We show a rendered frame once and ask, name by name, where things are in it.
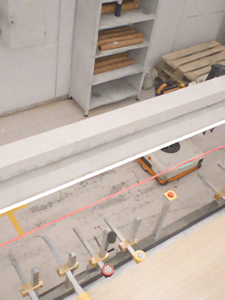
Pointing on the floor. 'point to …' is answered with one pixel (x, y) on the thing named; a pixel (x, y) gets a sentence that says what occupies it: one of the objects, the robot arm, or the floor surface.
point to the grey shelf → (134, 75)
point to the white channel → (105, 128)
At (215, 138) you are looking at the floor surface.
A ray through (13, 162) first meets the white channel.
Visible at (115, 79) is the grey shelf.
